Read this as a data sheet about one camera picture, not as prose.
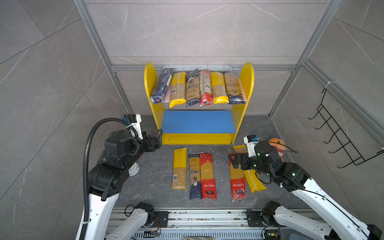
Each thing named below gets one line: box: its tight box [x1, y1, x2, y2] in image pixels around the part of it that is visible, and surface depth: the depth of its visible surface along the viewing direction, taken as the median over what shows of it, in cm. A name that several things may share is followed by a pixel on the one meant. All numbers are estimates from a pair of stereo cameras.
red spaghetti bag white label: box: [199, 69, 214, 107], surface depth 72 cm
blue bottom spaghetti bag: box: [223, 72, 247, 105], surface depth 74 cm
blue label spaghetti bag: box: [185, 69, 201, 107], surface depth 74 cm
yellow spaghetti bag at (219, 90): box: [210, 72, 230, 105], surface depth 76 cm
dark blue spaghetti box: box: [150, 68, 173, 103], surface depth 73 cm
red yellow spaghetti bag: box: [229, 158, 246, 200], surface depth 83 cm
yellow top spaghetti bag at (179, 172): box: [171, 147, 187, 190], surface depth 92 cm
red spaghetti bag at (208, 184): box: [199, 152, 217, 200], surface depth 87 cm
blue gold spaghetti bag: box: [188, 153, 202, 200], surface depth 87 cm
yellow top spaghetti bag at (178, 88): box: [169, 72, 187, 108], surface depth 74 cm
